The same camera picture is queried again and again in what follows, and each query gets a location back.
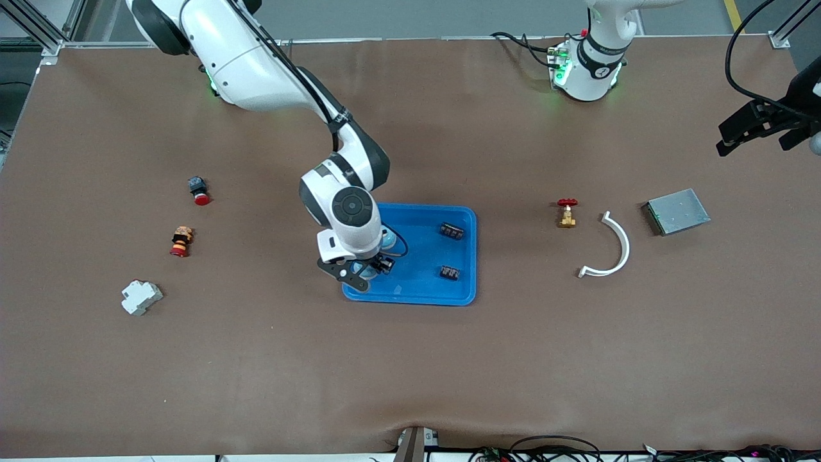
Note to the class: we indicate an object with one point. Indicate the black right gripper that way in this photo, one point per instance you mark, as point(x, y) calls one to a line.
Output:
point(383, 263)

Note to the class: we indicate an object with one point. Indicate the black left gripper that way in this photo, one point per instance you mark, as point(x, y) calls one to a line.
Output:
point(797, 97)

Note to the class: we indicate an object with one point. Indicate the blue bell with tan button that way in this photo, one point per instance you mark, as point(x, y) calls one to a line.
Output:
point(389, 240)
point(367, 271)

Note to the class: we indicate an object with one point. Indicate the dark brown electrolytic capacitor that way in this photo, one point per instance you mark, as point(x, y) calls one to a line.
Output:
point(451, 231)
point(449, 273)

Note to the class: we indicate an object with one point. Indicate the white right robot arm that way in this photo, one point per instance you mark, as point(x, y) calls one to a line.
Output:
point(244, 58)

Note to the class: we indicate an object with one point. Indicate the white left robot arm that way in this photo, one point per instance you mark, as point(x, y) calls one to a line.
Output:
point(596, 70)

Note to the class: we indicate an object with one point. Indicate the blue plastic tray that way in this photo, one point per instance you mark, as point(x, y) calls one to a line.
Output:
point(423, 282)

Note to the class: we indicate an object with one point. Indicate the table cover sheet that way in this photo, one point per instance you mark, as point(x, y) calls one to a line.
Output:
point(410, 366)

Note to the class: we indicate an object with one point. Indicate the grey metal box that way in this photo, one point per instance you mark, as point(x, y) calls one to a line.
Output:
point(677, 211)

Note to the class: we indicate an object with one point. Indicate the white curved plastic strip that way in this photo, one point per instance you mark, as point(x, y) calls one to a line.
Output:
point(625, 247)

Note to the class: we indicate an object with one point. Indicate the red cap emergency stop button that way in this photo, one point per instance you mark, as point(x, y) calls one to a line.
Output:
point(199, 190)

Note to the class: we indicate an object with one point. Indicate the red orange black push button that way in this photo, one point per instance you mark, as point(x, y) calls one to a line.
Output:
point(181, 242)

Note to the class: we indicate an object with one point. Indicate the white circuit breaker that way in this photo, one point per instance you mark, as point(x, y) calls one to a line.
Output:
point(141, 298)

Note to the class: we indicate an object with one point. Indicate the aluminium frame post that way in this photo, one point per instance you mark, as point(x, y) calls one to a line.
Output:
point(45, 32)
point(786, 32)

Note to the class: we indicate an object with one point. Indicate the grey table edge bracket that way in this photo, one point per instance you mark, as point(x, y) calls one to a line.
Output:
point(410, 446)

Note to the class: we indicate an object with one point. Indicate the aluminium table edge rail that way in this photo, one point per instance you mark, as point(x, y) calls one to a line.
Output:
point(417, 40)

